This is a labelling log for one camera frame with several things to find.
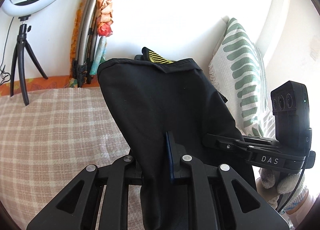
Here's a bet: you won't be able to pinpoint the black pants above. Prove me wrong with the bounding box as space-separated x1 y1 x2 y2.
97 59 254 229

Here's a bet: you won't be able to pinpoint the black camera box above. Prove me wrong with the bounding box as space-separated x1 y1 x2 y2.
271 81 311 151

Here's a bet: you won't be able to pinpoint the white gloved right hand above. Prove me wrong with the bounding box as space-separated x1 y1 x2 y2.
256 168 309 214

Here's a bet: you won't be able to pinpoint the black mini tripod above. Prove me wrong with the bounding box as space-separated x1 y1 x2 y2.
10 15 48 106

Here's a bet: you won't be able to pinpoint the pink plaid bed blanket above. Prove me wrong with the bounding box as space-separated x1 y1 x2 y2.
1 88 129 229

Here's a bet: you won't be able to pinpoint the black power cable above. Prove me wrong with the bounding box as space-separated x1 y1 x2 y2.
0 17 15 87

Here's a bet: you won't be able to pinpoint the green leaf white pillow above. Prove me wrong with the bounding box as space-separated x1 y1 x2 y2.
209 18 276 138

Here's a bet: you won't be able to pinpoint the silver folded tripod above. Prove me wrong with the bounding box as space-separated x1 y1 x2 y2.
72 0 98 87

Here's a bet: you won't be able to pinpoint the orange patterned bed sheet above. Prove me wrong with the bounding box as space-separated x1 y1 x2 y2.
0 75 99 97

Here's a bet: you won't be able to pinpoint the black yellow folded garment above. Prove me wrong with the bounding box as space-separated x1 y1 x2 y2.
134 47 174 64

